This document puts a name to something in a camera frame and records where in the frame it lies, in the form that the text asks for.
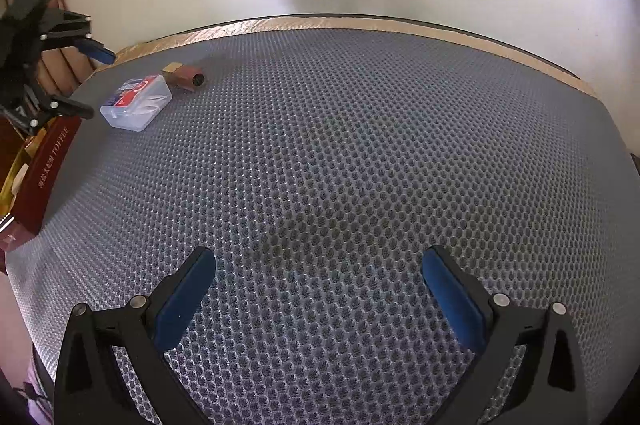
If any gold cap red lipstick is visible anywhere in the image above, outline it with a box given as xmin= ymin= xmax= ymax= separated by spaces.
xmin=162 ymin=62 xmax=206 ymax=92

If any grey honeycomb mesh mat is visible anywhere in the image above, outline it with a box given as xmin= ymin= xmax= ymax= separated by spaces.
xmin=8 ymin=29 xmax=639 ymax=424

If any red gold toffee tin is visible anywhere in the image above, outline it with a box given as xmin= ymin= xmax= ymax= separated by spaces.
xmin=1 ymin=116 xmax=81 ymax=253

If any clear plastic box blue label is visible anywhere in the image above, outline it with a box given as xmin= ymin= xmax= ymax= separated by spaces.
xmin=100 ymin=74 xmax=172 ymax=133

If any beige patterned curtain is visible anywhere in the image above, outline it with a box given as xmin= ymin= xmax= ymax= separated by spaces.
xmin=0 ymin=0 xmax=101 ymax=96

